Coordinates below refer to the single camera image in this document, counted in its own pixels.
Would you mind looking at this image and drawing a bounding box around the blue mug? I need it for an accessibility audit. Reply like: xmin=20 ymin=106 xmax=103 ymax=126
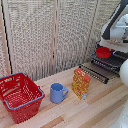
xmin=49 ymin=82 xmax=70 ymax=105

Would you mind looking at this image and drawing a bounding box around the metal wire oven rack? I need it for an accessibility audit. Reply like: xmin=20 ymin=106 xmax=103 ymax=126
xmin=91 ymin=52 xmax=126 ymax=72

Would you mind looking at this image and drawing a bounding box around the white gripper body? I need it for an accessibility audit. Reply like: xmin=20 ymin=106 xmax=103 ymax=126
xmin=98 ymin=37 xmax=128 ymax=54

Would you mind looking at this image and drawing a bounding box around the red bowl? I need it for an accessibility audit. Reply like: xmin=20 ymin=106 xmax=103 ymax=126
xmin=95 ymin=46 xmax=115 ymax=60

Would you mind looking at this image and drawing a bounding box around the orange yellow food box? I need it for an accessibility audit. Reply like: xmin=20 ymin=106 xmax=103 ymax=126
xmin=71 ymin=67 xmax=92 ymax=101

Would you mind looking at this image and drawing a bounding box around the black toaster oven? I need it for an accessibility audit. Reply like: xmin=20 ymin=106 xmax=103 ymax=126
xmin=90 ymin=39 xmax=128 ymax=80

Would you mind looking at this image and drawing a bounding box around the red plastic shopping basket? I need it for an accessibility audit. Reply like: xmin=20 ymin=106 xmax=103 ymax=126
xmin=0 ymin=72 xmax=46 ymax=125

